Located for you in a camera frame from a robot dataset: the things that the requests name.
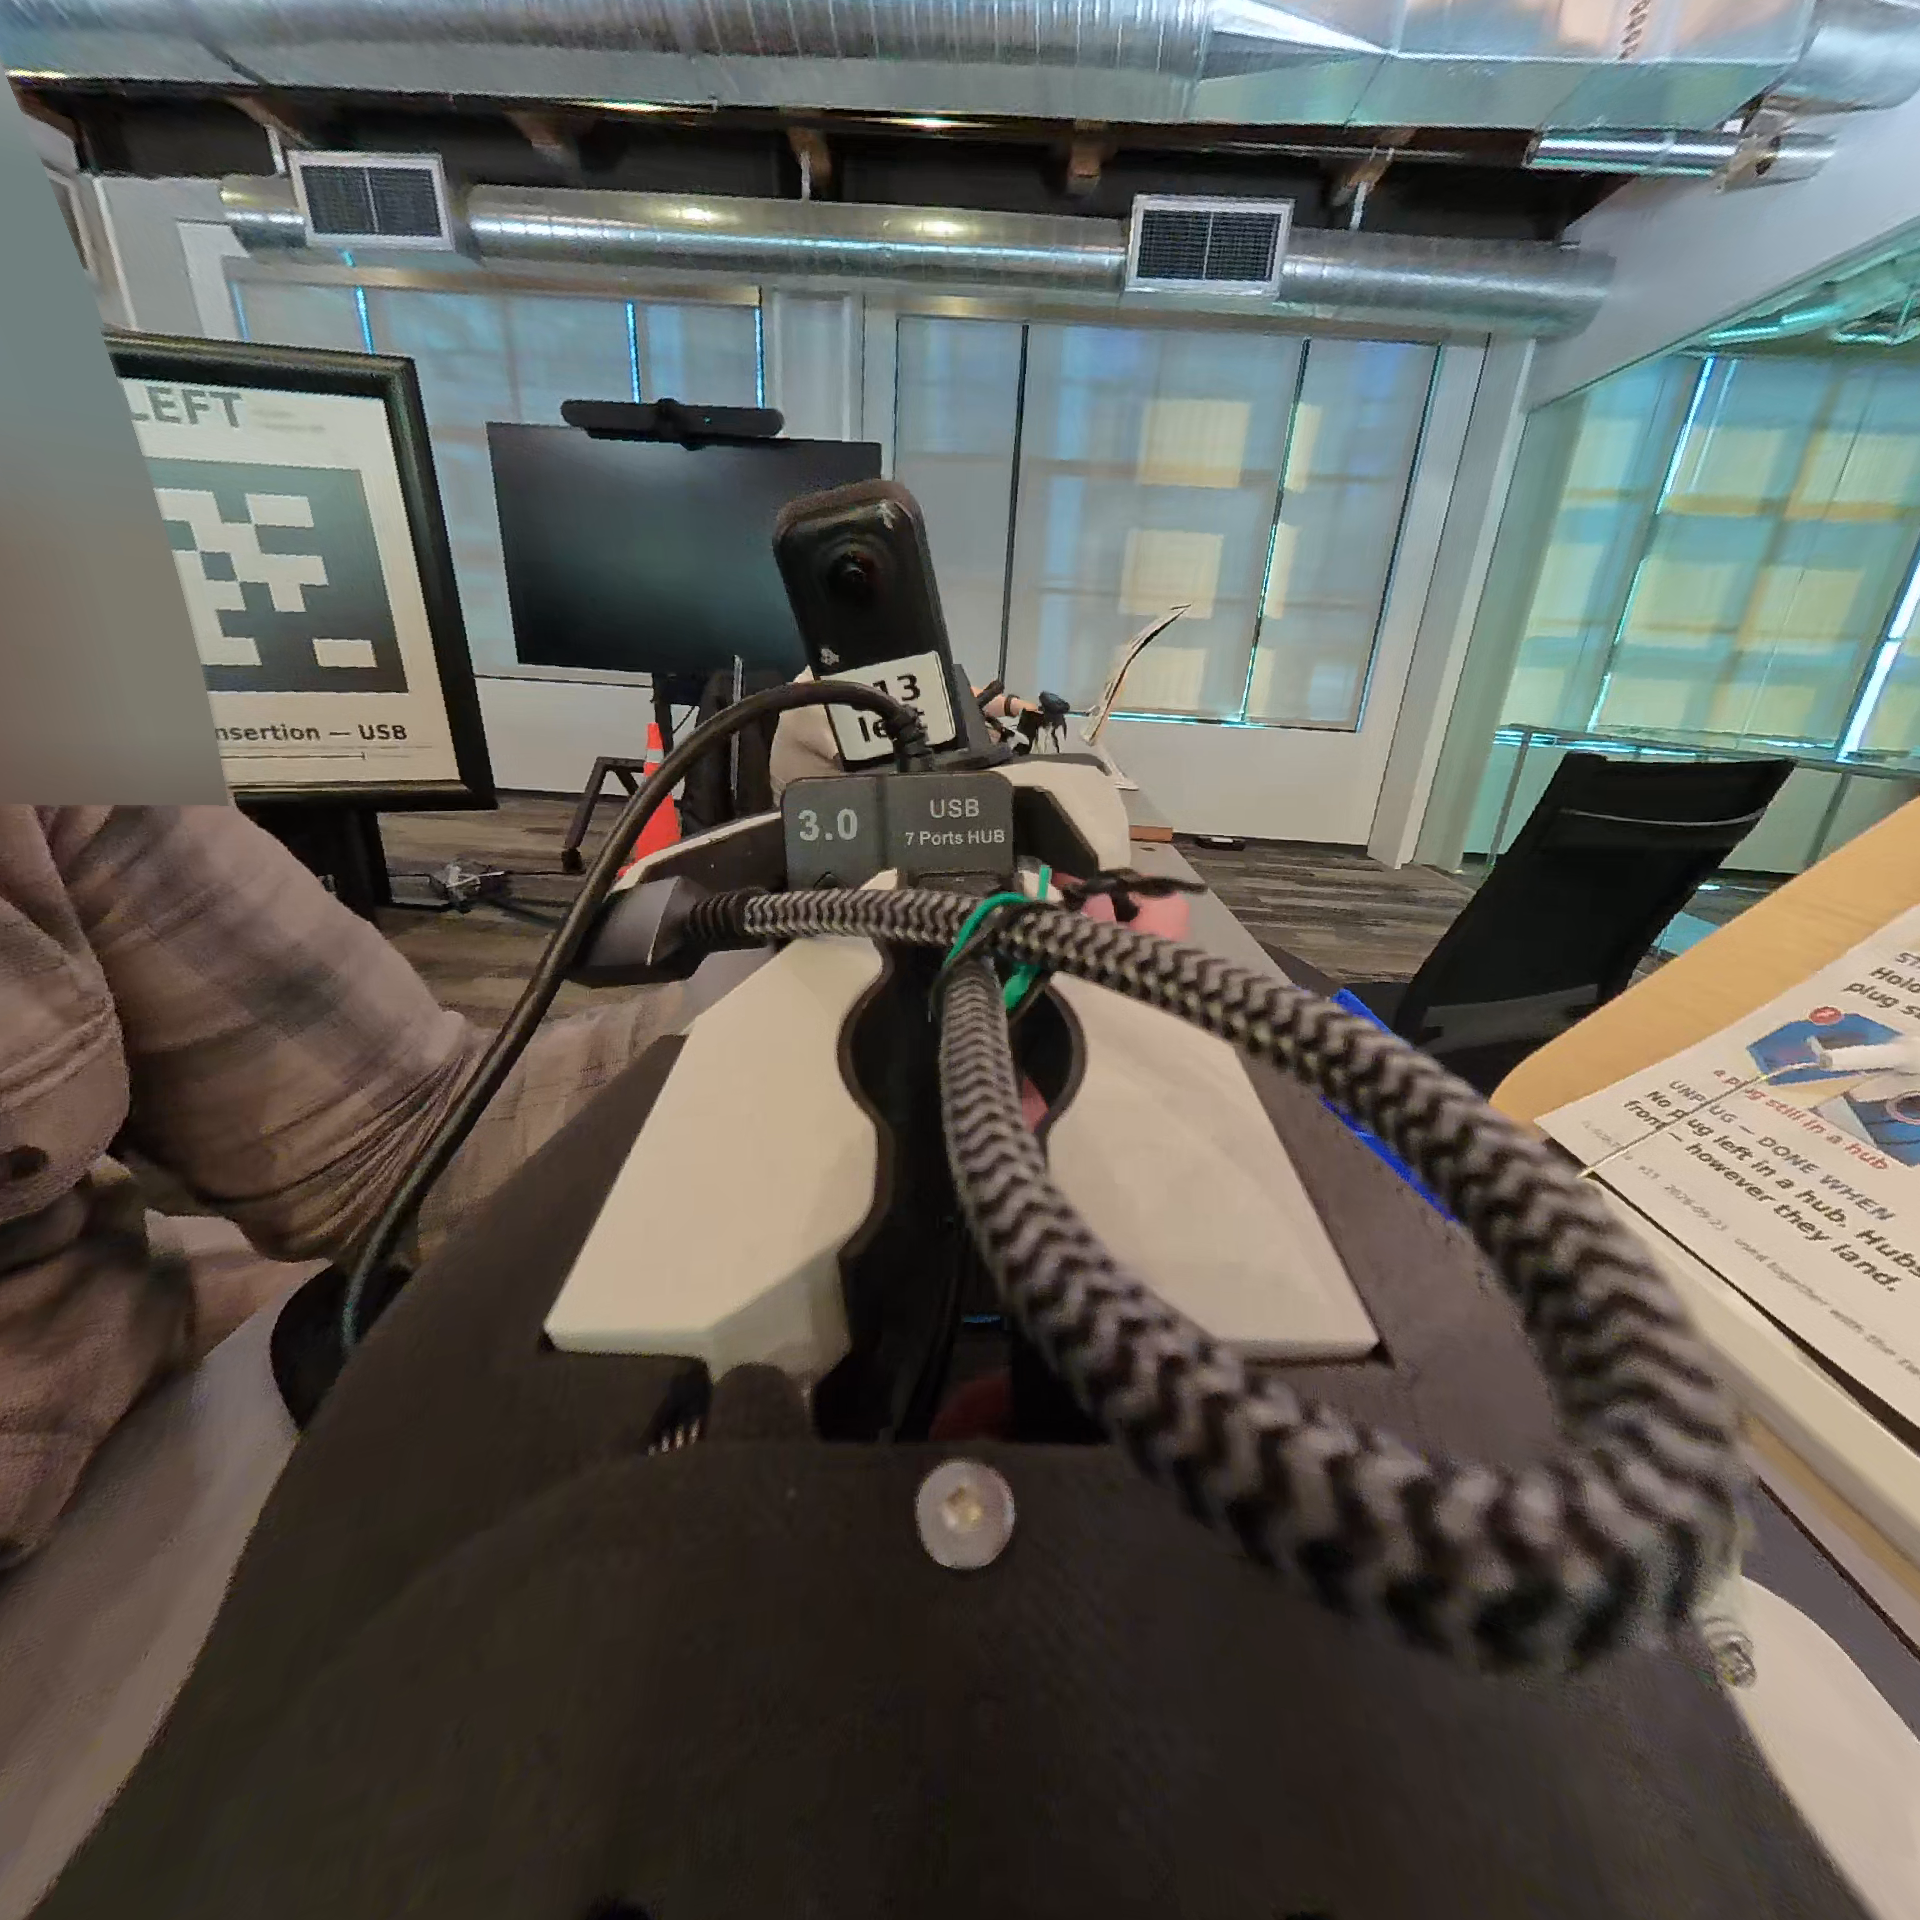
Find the black webcam bar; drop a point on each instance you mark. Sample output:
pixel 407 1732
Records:
pixel 675 421

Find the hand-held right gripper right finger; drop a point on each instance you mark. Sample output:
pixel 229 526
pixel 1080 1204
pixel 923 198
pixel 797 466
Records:
pixel 1201 1200

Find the black office chair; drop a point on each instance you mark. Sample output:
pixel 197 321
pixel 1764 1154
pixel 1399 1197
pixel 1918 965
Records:
pixel 1575 900

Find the instruction sheet on stand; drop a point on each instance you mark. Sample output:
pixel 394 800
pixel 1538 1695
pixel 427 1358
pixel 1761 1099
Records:
pixel 1651 991

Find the black usb hub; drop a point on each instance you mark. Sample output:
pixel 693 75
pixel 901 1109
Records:
pixel 901 824

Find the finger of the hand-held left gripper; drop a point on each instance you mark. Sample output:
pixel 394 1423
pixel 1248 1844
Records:
pixel 1112 840
pixel 705 866

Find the white air vent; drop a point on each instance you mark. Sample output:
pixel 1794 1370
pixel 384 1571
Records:
pixel 1209 243
pixel 369 198

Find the orange traffic cone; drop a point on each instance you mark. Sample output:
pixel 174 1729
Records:
pixel 657 810

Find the black tv screen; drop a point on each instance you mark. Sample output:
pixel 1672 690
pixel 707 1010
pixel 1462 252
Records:
pixel 660 554

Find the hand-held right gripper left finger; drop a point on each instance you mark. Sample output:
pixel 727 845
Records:
pixel 721 1200

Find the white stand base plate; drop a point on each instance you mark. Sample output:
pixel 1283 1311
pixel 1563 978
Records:
pixel 1784 1342

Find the long ceiling duct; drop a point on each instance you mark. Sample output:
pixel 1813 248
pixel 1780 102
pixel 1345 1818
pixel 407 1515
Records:
pixel 901 248

